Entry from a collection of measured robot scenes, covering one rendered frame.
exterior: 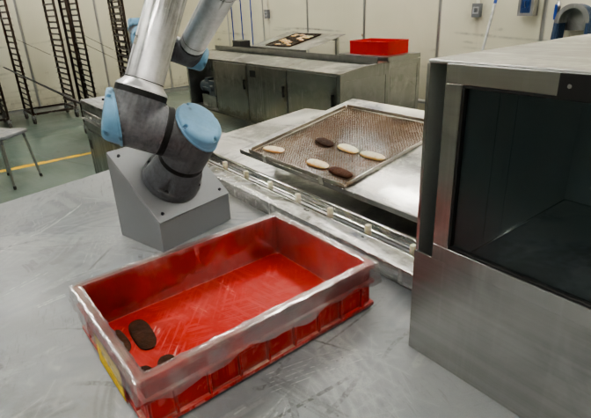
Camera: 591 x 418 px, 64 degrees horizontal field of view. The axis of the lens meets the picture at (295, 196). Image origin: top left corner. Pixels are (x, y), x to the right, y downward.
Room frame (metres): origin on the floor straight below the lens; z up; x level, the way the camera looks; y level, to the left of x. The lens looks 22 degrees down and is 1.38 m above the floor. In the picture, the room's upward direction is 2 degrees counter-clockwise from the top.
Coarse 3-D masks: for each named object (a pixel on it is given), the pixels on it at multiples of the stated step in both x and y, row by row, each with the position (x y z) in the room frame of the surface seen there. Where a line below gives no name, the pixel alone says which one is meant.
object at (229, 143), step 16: (304, 112) 2.60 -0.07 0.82; (320, 112) 2.58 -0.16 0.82; (240, 128) 2.28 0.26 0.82; (256, 128) 2.26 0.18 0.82; (272, 128) 2.25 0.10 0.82; (224, 144) 2.00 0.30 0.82; (240, 144) 1.99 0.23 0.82; (240, 160) 1.76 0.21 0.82; (256, 160) 1.76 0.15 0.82; (272, 176) 1.57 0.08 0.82; (288, 176) 1.56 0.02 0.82; (320, 192) 1.40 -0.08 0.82; (336, 192) 1.39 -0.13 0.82; (352, 208) 1.26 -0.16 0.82; (368, 208) 1.26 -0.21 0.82; (384, 224) 1.14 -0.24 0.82; (400, 224) 1.14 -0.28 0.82; (416, 224) 1.13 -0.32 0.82
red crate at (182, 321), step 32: (192, 288) 0.86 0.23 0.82; (224, 288) 0.86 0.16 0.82; (256, 288) 0.85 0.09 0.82; (288, 288) 0.85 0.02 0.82; (128, 320) 0.76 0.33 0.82; (160, 320) 0.76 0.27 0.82; (192, 320) 0.75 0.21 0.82; (224, 320) 0.75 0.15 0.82; (320, 320) 0.70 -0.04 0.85; (160, 352) 0.66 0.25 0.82; (256, 352) 0.61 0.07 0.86; (288, 352) 0.64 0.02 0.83; (224, 384) 0.57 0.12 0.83; (160, 416) 0.51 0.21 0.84
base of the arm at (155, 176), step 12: (156, 156) 1.12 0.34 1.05; (144, 168) 1.13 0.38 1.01; (156, 168) 1.10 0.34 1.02; (168, 168) 1.08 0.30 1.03; (144, 180) 1.11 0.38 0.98; (156, 180) 1.09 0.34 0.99; (168, 180) 1.08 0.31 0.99; (180, 180) 1.09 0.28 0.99; (192, 180) 1.10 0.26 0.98; (156, 192) 1.09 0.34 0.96; (168, 192) 1.10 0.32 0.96; (180, 192) 1.09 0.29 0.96; (192, 192) 1.12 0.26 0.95
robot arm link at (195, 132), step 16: (176, 112) 1.06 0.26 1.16; (192, 112) 1.08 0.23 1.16; (208, 112) 1.11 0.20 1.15; (176, 128) 1.04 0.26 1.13; (192, 128) 1.03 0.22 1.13; (208, 128) 1.06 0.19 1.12; (176, 144) 1.03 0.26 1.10; (192, 144) 1.03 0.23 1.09; (208, 144) 1.04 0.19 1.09; (176, 160) 1.06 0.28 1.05; (192, 160) 1.06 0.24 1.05
